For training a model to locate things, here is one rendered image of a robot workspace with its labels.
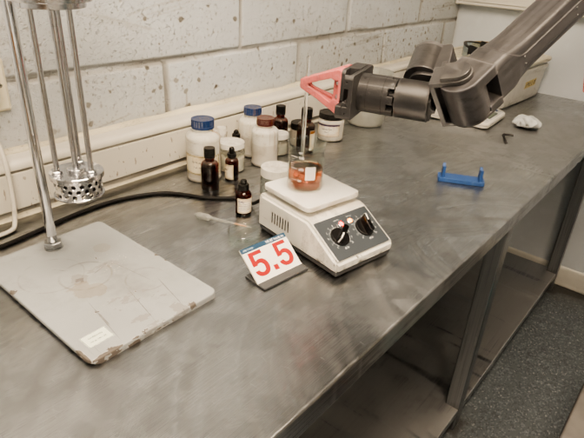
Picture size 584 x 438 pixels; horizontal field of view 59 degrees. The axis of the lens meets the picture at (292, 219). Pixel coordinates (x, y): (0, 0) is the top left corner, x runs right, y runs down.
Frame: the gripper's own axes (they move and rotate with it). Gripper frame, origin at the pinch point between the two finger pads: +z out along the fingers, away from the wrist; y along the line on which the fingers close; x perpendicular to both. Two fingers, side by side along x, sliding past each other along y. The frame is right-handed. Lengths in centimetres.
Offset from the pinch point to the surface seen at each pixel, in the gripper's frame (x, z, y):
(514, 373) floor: 101, -51, -71
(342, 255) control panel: 22.4, -12.0, 10.5
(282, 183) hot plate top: 17.1, 2.4, 2.1
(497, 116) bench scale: 24, -27, -92
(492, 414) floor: 101, -46, -50
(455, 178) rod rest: 24.9, -22.6, -36.3
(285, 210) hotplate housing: 19.3, -0.6, 6.9
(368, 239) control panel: 22.1, -14.2, 4.5
